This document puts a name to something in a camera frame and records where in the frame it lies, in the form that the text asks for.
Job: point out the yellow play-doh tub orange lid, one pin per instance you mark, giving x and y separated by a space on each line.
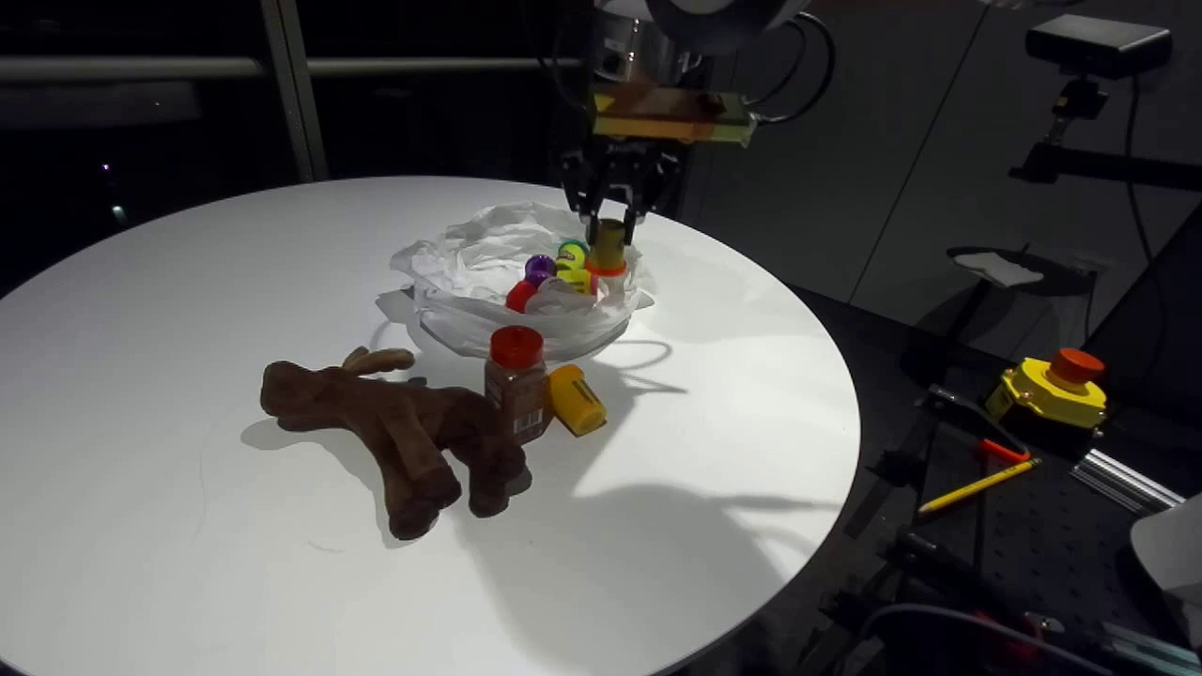
612 247
578 399

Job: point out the yellow emergency stop button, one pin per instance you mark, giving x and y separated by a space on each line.
1046 396

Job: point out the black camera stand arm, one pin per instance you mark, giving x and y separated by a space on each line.
1101 166

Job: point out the purple transparent container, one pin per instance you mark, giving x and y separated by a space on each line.
538 265

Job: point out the yellow pencil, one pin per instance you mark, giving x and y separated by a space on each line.
980 491

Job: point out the wrist camera yellowish mount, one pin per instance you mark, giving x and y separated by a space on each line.
669 116

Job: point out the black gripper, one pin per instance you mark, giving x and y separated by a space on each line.
623 166

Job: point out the aluminium profile rail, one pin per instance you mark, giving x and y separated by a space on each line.
1128 479

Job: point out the white clear plastic bowl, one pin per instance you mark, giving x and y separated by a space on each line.
456 267

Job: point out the gray horizontal rail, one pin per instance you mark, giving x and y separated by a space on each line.
125 70

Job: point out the yellow play-doh tub green lid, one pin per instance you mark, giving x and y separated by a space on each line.
572 257

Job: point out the black camera box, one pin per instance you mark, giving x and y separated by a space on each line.
1100 45

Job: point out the white rounded object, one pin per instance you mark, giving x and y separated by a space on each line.
1170 549

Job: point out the brown plush moose toy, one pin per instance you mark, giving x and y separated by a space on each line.
399 433

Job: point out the gray window post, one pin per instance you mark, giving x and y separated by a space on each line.
296 88

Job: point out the small gray plate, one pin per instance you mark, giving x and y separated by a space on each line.
1000 267

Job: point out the spice jar red lid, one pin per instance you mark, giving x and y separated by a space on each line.
517 376

